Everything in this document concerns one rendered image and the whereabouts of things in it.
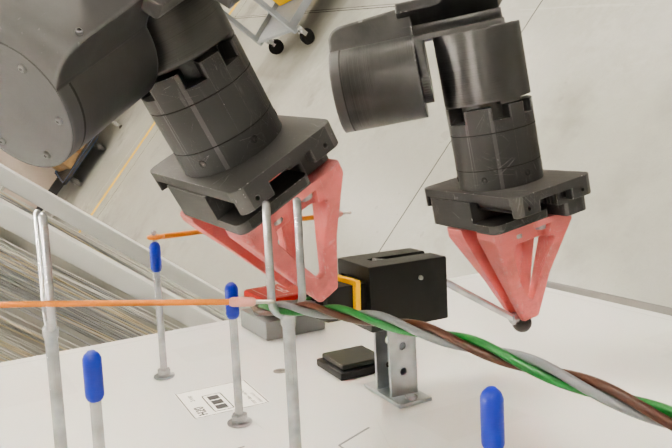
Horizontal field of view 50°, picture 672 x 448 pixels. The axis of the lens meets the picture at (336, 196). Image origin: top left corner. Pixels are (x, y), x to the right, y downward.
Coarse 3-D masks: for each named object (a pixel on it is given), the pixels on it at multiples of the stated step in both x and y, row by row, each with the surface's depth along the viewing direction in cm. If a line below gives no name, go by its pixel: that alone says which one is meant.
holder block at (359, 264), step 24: (360, 264) 44; (384, 264) 44; (408, 264) 44; (432, 264) 45; (384, 288) 44; (408, 288) 44; (432, 288) 45; (384, 312) 44; (408, 312) 45; (432, 312) 45
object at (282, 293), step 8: (256, 288) 64; (264, 288) 64; (280, 288) 64; (288, 288) 64; (296, 288) 64; (248, 296) 63; (256, 296) 62; (264, 296) 61; (280, 296) 61; (288, 296) 61; (296, 296) 61
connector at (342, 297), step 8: (360, 280) 45; (344, 288) 43; (352, 288) 43; (328, 296) 42; (336, 296) 43; (344, 296) 43; (352, 296) 43; (320, 304) 43; (328, 304) 42; (344, 304) 43; (352, 304) 43; (328, 320) 42; (336, 320) 43
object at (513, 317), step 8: (448, 280) 48; (456, 288) 48; (464, 288) 49; (464, 296) 49; (472, 296) 49; (480, 304) 50; (488, 304) 50; (496, 312) 50; (504, 312) 50; (512, 312) 51; (512, 320) 51
